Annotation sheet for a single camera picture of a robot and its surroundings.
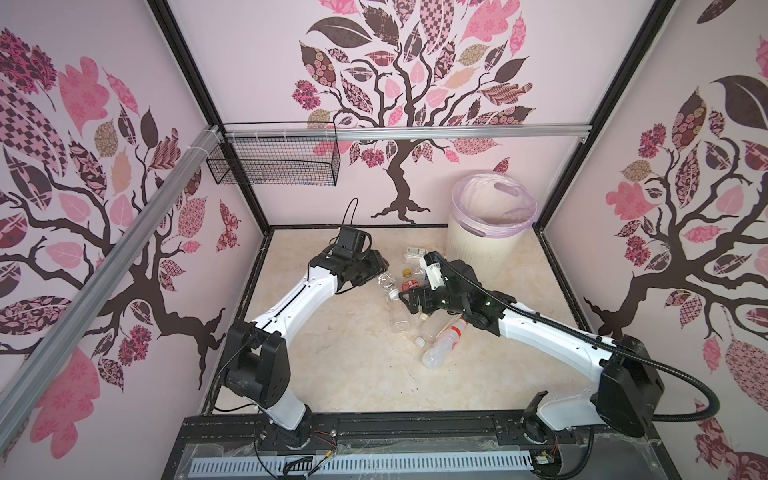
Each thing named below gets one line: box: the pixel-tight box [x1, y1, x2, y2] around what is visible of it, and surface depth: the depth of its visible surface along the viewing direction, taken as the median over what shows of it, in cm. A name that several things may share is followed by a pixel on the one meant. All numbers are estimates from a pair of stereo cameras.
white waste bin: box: [446, 171, 538, 290], surface depth 97 cm
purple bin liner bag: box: [451, 173, 538, 238], surface depth 99 cm
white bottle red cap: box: [422, 316, 468, 370], surface depth 86 cm
